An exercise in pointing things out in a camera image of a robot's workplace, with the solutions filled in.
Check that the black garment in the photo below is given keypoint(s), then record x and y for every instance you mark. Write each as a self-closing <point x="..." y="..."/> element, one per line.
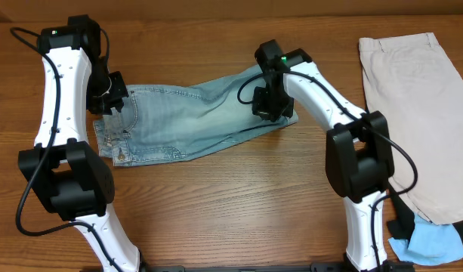
<point x="403" y="219"/>

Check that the light blue denim shorts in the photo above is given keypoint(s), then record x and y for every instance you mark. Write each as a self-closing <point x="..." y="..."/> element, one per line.
<point x="168" y="123"/>

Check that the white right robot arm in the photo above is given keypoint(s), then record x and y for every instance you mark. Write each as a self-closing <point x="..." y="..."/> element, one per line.
<point x="358" y="164"/>

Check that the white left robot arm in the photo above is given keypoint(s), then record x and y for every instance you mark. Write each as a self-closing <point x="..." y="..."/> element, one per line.
<point x="62" y="169"/>

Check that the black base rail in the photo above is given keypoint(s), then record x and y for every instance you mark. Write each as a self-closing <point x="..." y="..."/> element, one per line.
<point x="317" y="267"/>

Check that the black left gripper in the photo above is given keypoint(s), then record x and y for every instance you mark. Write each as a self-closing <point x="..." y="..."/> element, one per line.
<point x="115" y="92"/>

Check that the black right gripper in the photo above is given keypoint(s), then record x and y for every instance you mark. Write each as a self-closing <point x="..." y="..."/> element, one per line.
<point x="264" y="110"/>

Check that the beige shorts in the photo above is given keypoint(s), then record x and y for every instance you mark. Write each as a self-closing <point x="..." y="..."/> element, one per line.
<point x="413" y="83"/>

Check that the light blue cloth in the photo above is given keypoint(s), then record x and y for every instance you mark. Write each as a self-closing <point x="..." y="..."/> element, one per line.
<point x="429" y="244"/>

